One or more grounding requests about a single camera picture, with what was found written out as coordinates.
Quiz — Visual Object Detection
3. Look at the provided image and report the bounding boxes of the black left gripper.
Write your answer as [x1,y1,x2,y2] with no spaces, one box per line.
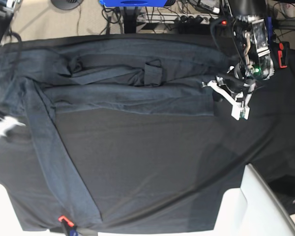
[202,65,256,120]

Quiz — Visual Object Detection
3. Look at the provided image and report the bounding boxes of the round black stand base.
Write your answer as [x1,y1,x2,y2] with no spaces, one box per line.
[51,0,83,10]

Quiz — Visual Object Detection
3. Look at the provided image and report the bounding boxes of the blue plastic bin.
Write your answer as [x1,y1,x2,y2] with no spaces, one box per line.
[99,0,176,7]

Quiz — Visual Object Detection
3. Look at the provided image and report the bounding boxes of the black floor cable bundle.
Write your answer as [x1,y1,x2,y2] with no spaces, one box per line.
[98,0,227,35]

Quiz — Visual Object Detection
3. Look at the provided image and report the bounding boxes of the dark grey T-shirt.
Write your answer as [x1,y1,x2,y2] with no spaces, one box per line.
[0,40,234,228]

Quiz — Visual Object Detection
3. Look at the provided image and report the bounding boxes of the red black table clamp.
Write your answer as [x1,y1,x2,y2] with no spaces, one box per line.
[278,41,290,68]

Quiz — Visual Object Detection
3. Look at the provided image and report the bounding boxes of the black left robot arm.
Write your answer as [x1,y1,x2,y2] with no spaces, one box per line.
[203,0,274,120]

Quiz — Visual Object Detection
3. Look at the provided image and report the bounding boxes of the red blue front clamp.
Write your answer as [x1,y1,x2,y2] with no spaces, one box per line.
[58,215,80,236]

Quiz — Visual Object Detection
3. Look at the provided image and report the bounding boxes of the blue clamp at rear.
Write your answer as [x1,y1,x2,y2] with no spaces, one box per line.
[265,16,273,44]

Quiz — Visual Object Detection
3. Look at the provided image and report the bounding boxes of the power strip on floor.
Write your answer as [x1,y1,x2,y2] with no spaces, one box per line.
[137,12,220,25]

